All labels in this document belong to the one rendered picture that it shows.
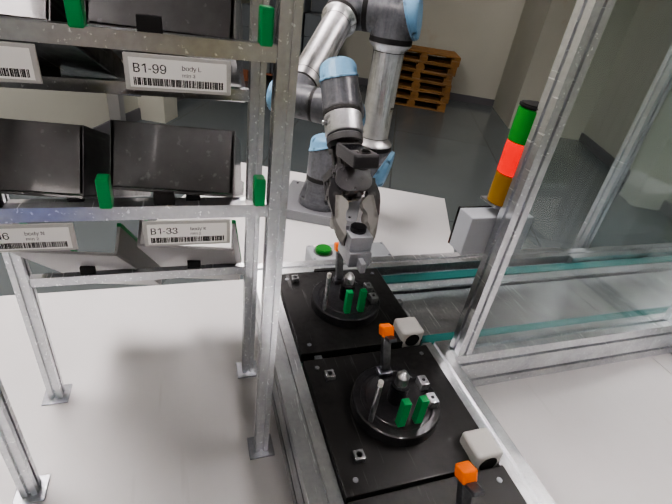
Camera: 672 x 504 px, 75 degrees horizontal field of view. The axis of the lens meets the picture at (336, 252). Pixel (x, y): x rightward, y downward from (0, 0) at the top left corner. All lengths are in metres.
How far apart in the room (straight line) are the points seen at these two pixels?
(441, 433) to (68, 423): 0.60
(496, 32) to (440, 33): 0.89
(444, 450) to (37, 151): 0.64
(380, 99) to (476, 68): 7.11
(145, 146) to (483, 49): 7.96
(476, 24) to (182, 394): 7.85
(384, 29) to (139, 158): 0.86
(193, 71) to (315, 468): 0.52
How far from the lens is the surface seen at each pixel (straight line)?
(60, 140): 0.53
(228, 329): 0.99
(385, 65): 1.28
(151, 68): 0.43
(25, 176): 0.54
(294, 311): 0.87
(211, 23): 0.47
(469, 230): 0.73
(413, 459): 0.69
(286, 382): 0.75
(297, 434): 0.70
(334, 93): 0.87
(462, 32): 8.28
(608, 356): 1.21
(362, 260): 0.79
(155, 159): 0.53
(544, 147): 0.69
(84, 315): 1.08
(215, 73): 0.43
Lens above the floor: 1.53
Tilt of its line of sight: 32 degrees down
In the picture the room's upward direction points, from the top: 9 degrees clockwise
